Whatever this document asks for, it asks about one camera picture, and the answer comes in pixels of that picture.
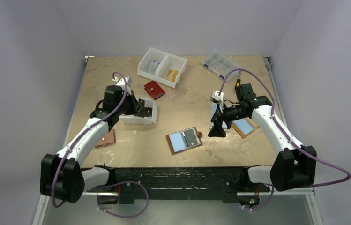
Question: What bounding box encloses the small white plastic bin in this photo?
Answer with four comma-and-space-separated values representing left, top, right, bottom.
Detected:
119, 97, 157, 125

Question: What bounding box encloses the tan leather card holder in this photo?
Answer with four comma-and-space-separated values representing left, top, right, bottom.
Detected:
166, 127, 202, 155

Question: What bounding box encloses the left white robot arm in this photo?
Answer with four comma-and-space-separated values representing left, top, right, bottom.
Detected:
39, 85, 152, 203

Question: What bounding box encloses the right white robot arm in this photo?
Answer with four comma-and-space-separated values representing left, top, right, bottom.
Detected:
208, 84, 316, 191

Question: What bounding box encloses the black card in bin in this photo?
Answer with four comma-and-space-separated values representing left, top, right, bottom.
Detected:
137, 107, 153, 117

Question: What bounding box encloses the red leather card holder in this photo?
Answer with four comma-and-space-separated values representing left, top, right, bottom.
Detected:
144, 81, 165, 100

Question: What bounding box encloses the patterned card in bin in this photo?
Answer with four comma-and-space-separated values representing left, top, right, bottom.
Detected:
145, 60, 160, 75

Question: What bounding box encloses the pink leather card holder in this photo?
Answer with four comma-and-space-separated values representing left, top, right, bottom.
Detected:
95, 130, 116, 148

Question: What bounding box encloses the gold card in bin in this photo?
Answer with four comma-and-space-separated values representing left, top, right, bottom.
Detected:
166, 70, 179, 83

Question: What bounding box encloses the yellow black screwdriver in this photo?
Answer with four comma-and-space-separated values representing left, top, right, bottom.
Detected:
235, 79, 241, 90

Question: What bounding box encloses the white two-compartment bin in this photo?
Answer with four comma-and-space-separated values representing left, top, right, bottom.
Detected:
137, 47, 187, 89

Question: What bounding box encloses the clear plastic organizer box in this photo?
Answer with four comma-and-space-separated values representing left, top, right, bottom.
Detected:
202, 50, 241, 80

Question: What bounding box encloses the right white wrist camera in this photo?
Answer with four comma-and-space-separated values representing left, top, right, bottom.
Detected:
209, 90, 224, 108

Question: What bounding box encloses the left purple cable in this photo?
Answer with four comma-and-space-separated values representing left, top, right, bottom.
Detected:
51, 72, 149, 219

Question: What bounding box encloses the purple cable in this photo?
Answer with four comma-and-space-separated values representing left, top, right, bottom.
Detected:
51, 72, 149, 219
218, 68, 351, 212

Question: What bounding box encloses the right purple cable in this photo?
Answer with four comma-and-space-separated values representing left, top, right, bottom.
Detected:
218, 68, 351, 212

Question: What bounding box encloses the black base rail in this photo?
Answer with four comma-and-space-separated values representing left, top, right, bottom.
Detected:
90, 166, 270, 204

